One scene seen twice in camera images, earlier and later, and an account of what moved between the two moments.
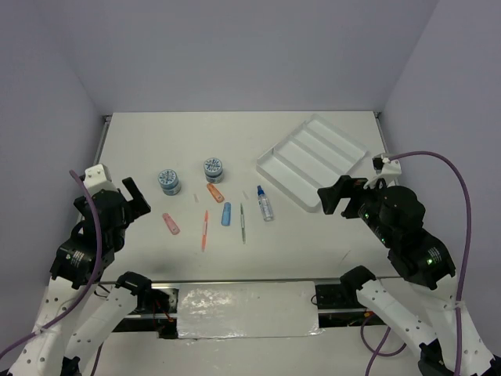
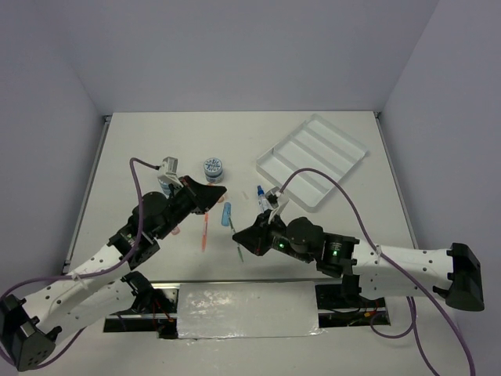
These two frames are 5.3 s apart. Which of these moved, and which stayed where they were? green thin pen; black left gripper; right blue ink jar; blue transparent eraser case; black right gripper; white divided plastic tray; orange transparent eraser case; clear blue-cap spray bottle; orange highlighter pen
Moved: black right gripper; green thin pen; black left gripper
Stayed: blue transparent eraser case; orange highlighter pen; clear blue-cap spray bottle; orange transparent eraser case; right blue ink jar; white divided plastic tray
